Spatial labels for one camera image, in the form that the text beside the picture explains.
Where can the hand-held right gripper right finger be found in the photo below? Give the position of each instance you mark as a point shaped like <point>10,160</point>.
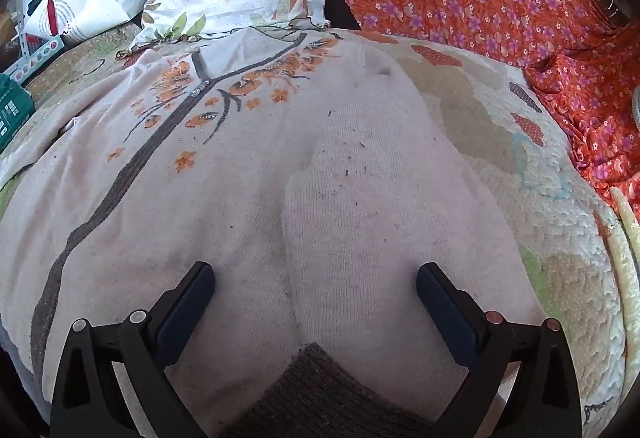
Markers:
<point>445,313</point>

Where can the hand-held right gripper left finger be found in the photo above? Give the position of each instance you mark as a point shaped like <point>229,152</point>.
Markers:
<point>187,313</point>

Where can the pink knitted floral sweater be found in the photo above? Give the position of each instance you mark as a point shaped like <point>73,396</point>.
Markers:
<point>250,218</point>

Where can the quilted patterned bedspread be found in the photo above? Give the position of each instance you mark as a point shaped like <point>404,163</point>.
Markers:
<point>500,137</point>

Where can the cream padded cloth edge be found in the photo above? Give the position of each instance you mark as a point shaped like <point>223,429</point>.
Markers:
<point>627,238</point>

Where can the teal cardboard box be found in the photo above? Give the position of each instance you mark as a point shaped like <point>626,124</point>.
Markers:
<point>12,107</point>

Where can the flat box with coloured dots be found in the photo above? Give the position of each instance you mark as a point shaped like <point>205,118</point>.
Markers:
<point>37,60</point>

